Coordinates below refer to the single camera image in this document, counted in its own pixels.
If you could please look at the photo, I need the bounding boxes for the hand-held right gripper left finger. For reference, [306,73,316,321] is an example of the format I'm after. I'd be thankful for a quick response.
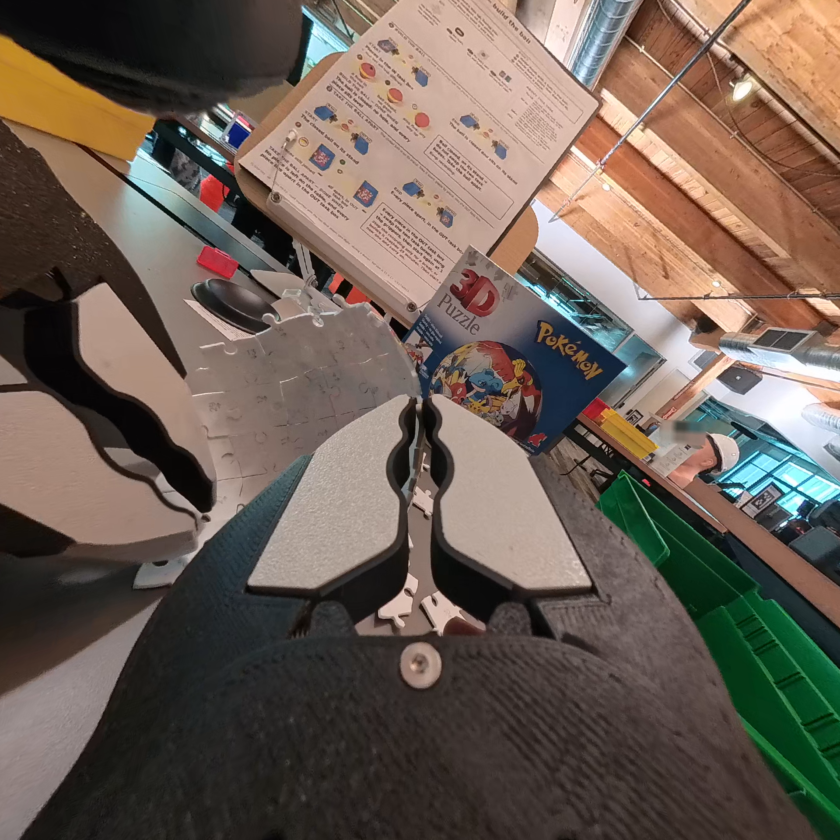
[245,394,421,598]

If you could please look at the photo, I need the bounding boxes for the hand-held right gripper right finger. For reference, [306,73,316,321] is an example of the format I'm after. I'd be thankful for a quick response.
[423,394,594,601]

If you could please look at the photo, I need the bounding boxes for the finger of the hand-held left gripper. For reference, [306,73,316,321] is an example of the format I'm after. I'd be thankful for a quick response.
[0,386,204,563]
[25,282,217,514]

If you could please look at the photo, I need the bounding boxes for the partly built puzzle ball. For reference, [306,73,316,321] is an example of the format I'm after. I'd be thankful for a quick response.
[131,298,424,592]

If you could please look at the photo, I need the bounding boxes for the paper puzzle leaflet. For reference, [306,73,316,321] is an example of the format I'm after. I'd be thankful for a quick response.
[184,298,257,342]

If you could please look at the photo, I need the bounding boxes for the pile of white puzzle pieces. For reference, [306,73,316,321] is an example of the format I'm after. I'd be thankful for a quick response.
[377,453,487,636]

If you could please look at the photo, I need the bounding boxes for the black round ball stand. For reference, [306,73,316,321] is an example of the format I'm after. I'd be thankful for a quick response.
[190,279,280,334]

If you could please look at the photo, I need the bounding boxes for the blue puzzle box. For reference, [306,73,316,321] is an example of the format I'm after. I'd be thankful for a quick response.
[402,246,627,457]

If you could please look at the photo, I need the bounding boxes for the yellow plastic bin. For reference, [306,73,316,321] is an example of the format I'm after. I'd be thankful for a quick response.
[0,36,156,161]

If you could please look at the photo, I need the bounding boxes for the yellow parts bins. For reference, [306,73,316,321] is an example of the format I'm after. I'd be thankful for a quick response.
[581,397,658,460]

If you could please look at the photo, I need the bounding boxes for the dark desk hatch panel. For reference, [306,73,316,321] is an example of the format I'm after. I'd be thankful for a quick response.
[128,167,290,277]

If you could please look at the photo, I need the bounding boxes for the wooden workbench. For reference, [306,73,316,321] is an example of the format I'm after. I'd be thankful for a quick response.
[571,413,840,624]

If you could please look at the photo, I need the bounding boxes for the laminated instruction sheet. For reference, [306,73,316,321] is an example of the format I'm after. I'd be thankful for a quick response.
[239,0,601,309]

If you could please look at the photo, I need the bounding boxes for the green plastic bin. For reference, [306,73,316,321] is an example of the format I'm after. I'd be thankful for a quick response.
[596,469,840,840]

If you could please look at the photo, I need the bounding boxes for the black wall speaker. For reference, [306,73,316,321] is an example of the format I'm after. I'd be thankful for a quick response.
[717,364,763,395]

